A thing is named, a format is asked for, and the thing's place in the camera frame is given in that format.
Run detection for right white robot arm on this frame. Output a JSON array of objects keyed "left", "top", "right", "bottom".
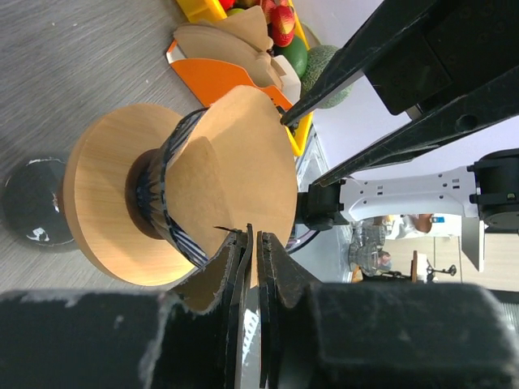
[{"left": 281, "top": 1, "right": 518, "bottom": 233}]

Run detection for green lime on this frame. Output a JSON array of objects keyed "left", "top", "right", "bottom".
[{"left": 278, "top": 36, "right": 308, "bottom": 78}]

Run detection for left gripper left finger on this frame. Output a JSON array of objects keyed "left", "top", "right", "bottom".
[{"left": 1, "top": 230, "right": 252, "bottom": 388}]

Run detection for blue plastic coffee dripper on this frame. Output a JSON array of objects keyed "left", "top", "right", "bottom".
[{"left": 135, "top": 109, "right": 208, "bottom": 267}]

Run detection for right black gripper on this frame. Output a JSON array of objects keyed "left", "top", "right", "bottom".
[{"left": 281, "top": 0, "right": 518, "bottom": 187}]

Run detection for background glass carafes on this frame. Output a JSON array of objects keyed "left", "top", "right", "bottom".
[{"left": 348, "top": 222, "right": 392, "bottom": 277}]

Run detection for yellow plastic tray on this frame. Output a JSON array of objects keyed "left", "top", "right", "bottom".
[{"left": 175, "top": 0, "right": 315, "bottom": 157}]

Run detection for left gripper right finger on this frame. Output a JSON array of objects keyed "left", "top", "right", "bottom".
[{"left": 257, "top": 233, "right": 518, "bottom": 388}]

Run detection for brown paper coffee filter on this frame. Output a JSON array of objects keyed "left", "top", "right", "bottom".
[{"left": 165, "top": 84, "right": 298, "bottom": 313}]

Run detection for green netted melon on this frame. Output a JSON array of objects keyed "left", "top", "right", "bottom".
[{"left": 299, "top": 44, "right": 354, "bottom": 110}]

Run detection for dark glass carafe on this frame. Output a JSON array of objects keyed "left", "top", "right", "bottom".
[{"left": 1, "top": 154, "right": 78, "bottom": 254}]

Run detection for red lychee bunch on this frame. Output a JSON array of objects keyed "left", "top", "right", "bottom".
[{"left": 216, "top": 1, "right": 296, "bottom": 51}]

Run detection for wooden dripper holder ring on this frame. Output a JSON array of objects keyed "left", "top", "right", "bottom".
[{"left": 62, "top": 104, "right": 204, "bottom": 286}]

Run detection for orange coffee filter box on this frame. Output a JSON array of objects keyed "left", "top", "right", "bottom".
[{"left": 165, "top": 41, "right": 293, "bottom": 110}]

